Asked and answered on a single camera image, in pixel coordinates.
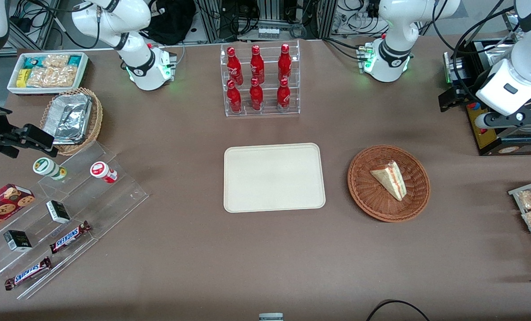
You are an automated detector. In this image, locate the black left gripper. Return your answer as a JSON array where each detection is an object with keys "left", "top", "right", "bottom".
[{"left": 439, "top": 86, "right": 531, "bottom": 131}]

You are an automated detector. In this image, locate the triangle sandwich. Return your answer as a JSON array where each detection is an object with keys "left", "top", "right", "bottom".
[{"left": 369, "top": 160, "right": 407, "bottom": 202}]

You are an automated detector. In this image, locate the aluminium foil tray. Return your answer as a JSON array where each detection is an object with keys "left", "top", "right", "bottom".
[{"left": 42, "top": 92, "right": 93, "bottom": 145}]

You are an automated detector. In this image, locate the light wicker basket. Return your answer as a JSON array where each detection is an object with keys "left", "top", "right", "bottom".
[{"left": 39, "top": 87, "right": 104, "bottom": 156}]

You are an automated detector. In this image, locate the brown wicker basket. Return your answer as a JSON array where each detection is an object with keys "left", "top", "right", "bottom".
[{"left": 347, "top": 144, "right": 431, "bottom": 223}]

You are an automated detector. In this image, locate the cream plastic tray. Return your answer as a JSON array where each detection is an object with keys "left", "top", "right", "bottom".
[{"left": 223, "top": 143, "right": 327, "bottom": 214}]

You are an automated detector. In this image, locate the green lid white jar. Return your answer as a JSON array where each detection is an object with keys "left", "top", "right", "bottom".
[{"left": 33, "top": 157, "right": 68, "bottom": 181}]

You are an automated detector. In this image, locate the white rectangular snack bin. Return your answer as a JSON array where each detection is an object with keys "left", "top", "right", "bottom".
[{"left": 7, "top": 51, "right": 90, "bottom": 96}]

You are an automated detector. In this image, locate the black food warmer cabinet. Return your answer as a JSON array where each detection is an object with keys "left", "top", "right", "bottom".
[{"left": 442, "top": 38, "right": 531, "bottom": 157}]

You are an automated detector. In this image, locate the red cookie box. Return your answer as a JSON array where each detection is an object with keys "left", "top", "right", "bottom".
[{"left": 0, "top": 183, "right": 36, "bottom": 238}]

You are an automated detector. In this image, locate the large clear cracker bag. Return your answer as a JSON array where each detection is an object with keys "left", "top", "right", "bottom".
[{"left": 26, "top": 66, "right": 78, "bottom": 88}]

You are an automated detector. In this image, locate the small black box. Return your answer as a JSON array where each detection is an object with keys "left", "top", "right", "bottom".
[
  {"left": 3, "top": 230, "right": 33, "bottom": 253},
  {"left": 46, "top": 200, "right": 71, "bottom": 225}
]

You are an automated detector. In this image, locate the red lid white jar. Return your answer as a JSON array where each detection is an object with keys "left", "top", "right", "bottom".
[{"left": 90, "top": 161, "right": 119, "bottom": 185}]

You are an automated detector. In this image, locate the small clear cracker bag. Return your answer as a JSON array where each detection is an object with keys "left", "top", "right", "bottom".
[{"left": 42, "top": 54, "right": 70, "bottom": 69}]

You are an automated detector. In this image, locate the snickers chocolate bar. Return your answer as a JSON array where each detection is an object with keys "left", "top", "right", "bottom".
[
  {"left": 49, "top": 220, "right": 92, "bottom": 255},
  {"left": 4, "top": 256, "right": 53, "bottom": 292}
]

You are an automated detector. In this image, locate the clear acrylic stepped display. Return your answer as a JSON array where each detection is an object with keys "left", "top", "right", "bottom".
[{"left": 0, "top": 140, "right": 149, "bottom": 300}]

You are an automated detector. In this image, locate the red cola bottle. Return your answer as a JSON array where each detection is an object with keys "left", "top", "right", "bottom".
[
  {"left": 249, "top": 45, "right": 266, "bottom": 85},
  {"left": 249, "top": 77, "right": 264, "bottom": 111},
  {"left": 226, "top": 79, "right": 243, "bottom": 113},
  {"left": 276, "top": 78, "right": 291, "bottom": 111},
  {"left": 226, "top": 46, "right": 244, "bottom": 86},
  {"left": 278, "top": 43, "right": 292, "bottom": 82}
]

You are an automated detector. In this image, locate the clear acrylic bottle rack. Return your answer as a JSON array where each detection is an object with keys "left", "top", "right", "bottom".
[{"left": 220, "top": 40, "right": 301, "bottom": 118}]

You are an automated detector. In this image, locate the black fabric bag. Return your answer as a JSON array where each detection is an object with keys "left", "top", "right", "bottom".
[{"left": 143, "top": 0, "right": 197, "bottom": 46}]

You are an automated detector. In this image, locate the grey wire rack tray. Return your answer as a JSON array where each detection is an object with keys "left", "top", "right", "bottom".
[{"left": 508, "top": 177, "right": 531, "bottom": 273}]

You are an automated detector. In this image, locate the black floor cable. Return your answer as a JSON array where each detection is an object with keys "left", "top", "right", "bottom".
[{"left": 365, "top": 299, "right": 431, "bottom": 321}]

